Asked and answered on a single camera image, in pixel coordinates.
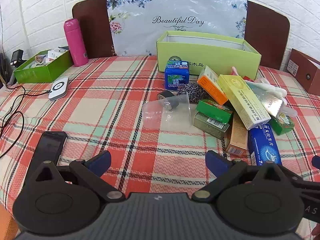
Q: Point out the steel wool scourer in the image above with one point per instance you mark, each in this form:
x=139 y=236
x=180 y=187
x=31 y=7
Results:
x=192 y=90

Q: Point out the orange and white medicine box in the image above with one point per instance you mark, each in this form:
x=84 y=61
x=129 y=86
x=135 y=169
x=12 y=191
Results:
x=212 y=90

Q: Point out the brown wooden headboard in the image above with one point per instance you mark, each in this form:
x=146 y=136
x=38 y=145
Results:
x=92 y=30

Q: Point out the small green box red label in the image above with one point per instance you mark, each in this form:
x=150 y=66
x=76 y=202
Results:
x=281 y=126
x=212 y=111

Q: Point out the olive green barcode box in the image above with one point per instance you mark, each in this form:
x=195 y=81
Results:
x=210 y=130

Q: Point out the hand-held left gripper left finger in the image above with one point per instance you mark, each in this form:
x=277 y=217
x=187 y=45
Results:
x=101 y=161

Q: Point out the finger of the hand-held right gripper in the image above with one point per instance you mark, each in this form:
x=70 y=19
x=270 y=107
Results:
x=316 y=161
x=306 y=183

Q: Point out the yellow medicine box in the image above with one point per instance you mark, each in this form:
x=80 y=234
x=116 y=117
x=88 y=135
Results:
x=245 y=102

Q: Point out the red plaid blanket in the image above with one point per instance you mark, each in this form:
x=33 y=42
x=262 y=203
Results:
x=112 y=120

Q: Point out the black tape roll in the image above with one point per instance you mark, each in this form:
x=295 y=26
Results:
x=172 y=102

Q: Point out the black smartphone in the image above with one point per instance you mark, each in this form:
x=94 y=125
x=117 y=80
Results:
x=51 y=142

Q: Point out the small red packet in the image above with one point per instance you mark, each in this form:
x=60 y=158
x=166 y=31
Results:
x=248 y=78

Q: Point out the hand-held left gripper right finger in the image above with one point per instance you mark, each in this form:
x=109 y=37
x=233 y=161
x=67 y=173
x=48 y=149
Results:
x=215 y=161

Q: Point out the black charger stand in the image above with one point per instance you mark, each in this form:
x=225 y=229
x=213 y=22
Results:
x=17 y=56

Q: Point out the silver foil packet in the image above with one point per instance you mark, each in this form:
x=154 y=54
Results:
x=267 y=100

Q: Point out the tan long box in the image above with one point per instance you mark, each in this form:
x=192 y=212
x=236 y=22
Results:
x=237 y=137

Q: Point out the pink thermos bottle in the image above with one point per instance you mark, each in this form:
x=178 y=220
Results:
x=75 y=45

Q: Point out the brown cardboard box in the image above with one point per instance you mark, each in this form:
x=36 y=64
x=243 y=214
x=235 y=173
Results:
x=312 y=80

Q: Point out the clear plastic cup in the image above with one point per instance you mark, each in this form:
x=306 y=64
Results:
x=180 y=116

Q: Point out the white small box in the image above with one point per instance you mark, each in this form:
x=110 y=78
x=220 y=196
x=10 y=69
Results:
x=55 y=53

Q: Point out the blue toothpaste box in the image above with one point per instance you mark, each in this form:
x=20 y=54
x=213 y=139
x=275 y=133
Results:
x=265 y=147

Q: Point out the large light green box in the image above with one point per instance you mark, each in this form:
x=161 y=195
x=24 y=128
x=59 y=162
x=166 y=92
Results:
x=225 y=57

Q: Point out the person's right hand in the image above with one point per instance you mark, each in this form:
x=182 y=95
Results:
x=317 y=230

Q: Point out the blue mint tin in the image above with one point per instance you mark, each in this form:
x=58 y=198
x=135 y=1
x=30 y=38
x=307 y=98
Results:
x=175 y=80

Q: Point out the floral plastic sheet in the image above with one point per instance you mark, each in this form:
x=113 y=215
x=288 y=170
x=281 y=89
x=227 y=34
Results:
x=175 y=10

